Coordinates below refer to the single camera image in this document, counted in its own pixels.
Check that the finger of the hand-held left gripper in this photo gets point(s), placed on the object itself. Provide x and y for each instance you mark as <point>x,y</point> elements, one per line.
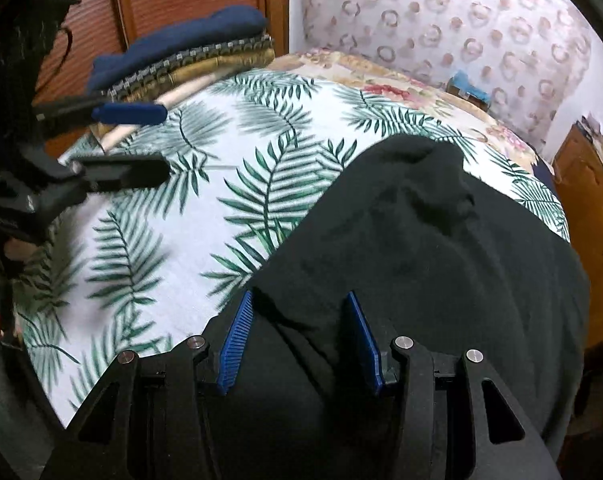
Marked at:
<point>131,112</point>
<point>126,172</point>

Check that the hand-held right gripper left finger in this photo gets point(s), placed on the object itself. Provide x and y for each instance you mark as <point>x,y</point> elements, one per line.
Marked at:
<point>236,340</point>

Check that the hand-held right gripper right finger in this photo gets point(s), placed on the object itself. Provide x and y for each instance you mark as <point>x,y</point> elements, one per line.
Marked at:
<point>366,345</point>

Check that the black shirt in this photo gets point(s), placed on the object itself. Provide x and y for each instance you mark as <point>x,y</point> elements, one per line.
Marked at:
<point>421,260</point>

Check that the stack of folded clothes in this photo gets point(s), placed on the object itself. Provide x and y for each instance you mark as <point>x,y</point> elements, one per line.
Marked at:
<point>191,35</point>

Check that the wooden stick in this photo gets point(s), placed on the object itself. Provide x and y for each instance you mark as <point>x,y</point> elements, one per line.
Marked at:
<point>181,92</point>

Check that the palm leaf print sheet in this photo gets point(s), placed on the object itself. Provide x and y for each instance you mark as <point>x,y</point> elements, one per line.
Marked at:
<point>181,240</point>

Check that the navy bed sheet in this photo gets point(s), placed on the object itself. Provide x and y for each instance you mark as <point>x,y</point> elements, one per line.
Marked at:
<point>549,172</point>

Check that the floral blanket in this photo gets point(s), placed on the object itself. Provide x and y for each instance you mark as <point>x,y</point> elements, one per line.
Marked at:
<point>381,85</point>

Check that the wooden cabinet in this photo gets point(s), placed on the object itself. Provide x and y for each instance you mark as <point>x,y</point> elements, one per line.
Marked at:
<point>591,200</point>

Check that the small blue box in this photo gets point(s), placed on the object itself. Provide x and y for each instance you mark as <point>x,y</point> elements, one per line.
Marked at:
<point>469,89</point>

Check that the clutter of small items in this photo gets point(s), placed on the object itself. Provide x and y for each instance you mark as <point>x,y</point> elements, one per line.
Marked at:
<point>601,130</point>

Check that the floral headboard cover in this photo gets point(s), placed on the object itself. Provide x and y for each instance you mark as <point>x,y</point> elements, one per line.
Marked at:
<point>446,25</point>

